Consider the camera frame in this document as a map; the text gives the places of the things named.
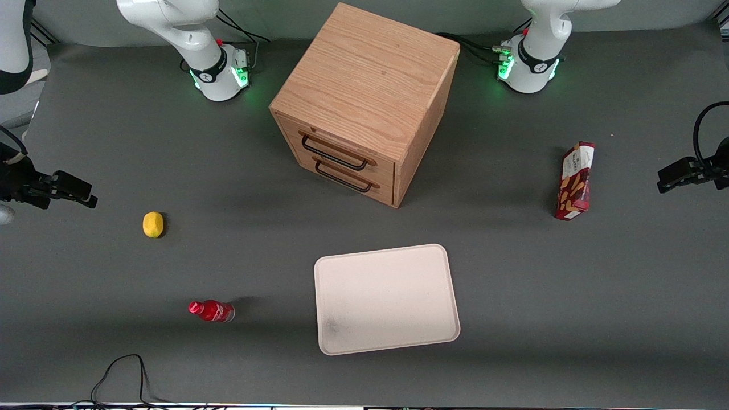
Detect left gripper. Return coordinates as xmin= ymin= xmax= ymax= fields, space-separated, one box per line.
xmin=657 ymin=137 xmax=729 ymax=195

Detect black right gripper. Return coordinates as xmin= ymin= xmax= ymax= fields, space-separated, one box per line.
xmin=0 ymin=142 xmax=99 ymax=209

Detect red tartan shortbread cookie box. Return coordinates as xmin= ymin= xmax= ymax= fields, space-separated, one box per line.
xmin=555 ymin=141 xmax=596 ymax=222

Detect beige plastic tray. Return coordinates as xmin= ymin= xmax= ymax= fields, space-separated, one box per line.
xmin=314 ymin=244 xmax=461 ymax=356

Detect yellow lemon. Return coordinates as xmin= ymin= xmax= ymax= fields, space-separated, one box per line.
xmin=142 ymin=211 xmax=165 ymax=239

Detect red soda bottle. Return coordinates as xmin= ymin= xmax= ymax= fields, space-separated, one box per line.
xmin=188 ymin=300 xmax=236 ymax=324

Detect wooden drawer front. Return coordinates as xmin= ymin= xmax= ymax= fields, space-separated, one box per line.
xmin=276 ymin=113 xmax=396 ymax=184
xmin=288 ymin=147 xmax=395 ymax=207

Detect wooden two-drawer cabinet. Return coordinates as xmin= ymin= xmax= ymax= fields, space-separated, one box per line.
xmin=269 ymin=2 xmax=461 ymax=209

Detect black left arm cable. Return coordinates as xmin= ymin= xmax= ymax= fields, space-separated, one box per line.
xmin=693 ymin=101 xmax=729 ymax=169

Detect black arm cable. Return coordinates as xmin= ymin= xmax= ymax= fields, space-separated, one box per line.
xmin=0 ymin=125 xmax=28 ymax=158
xmin=693 ymin=101 xmax=729 ymax=169

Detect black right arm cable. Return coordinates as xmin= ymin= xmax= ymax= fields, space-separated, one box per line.
xmin=0 ymin=125 xmax=28 ymax=158

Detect thin black looped cable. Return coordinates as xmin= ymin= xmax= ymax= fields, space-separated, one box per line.
xmin=90 ymin=354 xmax=163 ymax=408

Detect black right base cables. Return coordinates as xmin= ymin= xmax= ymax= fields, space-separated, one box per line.
xmin=215 ymin=7 xmax=272 ymax=72

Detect black base cables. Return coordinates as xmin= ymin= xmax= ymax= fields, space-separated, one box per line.
xmin=215 ymin=7 xmax=272 ymax=72
xmin=436 ymin=32 xmax=513 ymax=65

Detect black left base cables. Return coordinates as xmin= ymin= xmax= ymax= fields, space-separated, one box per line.
xmin=436 ymin=32 xmax=513 ymax=65

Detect black wire drawer handle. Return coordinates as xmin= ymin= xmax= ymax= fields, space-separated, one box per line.
xmin=314 ymin=159 xmax=374 ymax=194
xmin=300 ymin=133 xmax=370 ymax=171

